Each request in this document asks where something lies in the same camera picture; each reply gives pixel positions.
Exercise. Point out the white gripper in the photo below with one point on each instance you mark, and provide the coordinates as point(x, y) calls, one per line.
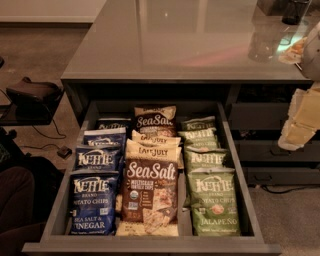
point(312, 53)

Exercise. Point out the blue kettle chip bag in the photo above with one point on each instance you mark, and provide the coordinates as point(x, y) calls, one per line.
point(100, 158)
point(93, 199)
point(113, 123)
point(114, 137)

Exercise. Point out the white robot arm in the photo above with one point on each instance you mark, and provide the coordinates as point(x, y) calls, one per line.
point(310, 62)

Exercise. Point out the rear green Kettle bag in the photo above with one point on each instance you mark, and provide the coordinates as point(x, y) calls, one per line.
point(198, 123)

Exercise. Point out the front green Kettle jalapeno bag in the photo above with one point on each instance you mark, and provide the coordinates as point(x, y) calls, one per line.
point(213, 202)

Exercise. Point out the rear brown Sea Salt bag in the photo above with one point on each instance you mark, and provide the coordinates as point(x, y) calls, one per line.
point(156, 120)

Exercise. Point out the brown sea salt bag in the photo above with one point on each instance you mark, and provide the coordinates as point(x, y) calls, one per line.
point(149, 189)
point(156, 120)

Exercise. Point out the front brown Sea Salt bag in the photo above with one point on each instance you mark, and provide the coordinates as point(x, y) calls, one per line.
point(149, 189)

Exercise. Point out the cream Late July chip bag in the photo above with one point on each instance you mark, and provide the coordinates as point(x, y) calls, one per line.
point(164, 152)

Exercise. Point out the grey counter cabinet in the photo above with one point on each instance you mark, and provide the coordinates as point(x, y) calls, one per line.
point(224, 50)

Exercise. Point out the cream bag under front row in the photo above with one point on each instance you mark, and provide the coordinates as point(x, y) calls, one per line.
point(139, 229)

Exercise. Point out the open grey top drawer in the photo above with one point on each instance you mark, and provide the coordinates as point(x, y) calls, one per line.
point(56, 241)

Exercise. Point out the black mesh cup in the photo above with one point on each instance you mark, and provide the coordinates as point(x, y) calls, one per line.
point(295, 11)

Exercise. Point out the black power adapter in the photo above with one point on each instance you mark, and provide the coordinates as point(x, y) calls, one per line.
point(64, 152)

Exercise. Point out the person leg dark trousers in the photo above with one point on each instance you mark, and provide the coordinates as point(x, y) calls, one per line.
point(17, 226)

